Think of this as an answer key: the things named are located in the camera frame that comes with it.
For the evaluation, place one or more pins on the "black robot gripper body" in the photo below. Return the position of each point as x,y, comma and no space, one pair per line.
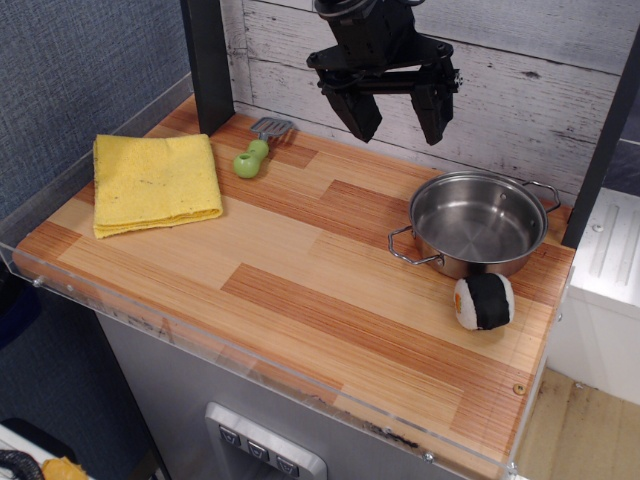
379,51

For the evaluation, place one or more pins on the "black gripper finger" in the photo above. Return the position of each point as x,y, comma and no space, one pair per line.
434,110
359,112

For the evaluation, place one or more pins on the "plush sushi roll toy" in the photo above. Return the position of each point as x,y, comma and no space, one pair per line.
484,301

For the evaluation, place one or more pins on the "stainless steel pan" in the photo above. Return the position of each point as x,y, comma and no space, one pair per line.
467,223

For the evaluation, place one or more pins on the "folded yellow cloth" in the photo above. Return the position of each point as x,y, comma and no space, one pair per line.
145,183

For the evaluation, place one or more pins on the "white box at right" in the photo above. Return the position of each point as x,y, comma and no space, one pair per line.
596,338

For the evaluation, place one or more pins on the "clear acrylic table guard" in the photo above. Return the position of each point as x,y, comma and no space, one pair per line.
294,288

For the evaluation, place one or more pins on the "silver toy fridge cabinet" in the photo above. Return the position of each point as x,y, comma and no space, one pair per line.
173,389

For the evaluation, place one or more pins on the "silver dispenser button panel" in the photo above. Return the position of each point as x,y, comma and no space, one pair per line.
251,451

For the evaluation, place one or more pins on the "black yellow object bottom left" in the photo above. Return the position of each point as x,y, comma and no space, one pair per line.
22,466

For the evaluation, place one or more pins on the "green handled grey toy spatula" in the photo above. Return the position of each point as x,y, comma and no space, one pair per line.
247,164

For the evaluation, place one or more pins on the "dark left vertical post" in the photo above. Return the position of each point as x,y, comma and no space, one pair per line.
206,45

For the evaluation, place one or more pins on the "dark vertical post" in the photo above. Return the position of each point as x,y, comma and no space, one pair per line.
605,147
206,45

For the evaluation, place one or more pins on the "dark right vertical post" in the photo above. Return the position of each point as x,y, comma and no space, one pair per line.
605,147

